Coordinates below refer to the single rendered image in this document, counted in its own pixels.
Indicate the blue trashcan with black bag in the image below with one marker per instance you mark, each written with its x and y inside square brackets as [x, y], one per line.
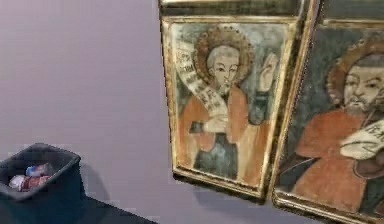
[50, 200]

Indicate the gold framed saint painting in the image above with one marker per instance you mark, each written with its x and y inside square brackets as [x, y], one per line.
[233, 100]

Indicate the blue crushed can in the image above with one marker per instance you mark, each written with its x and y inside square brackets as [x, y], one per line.
[39, 170]

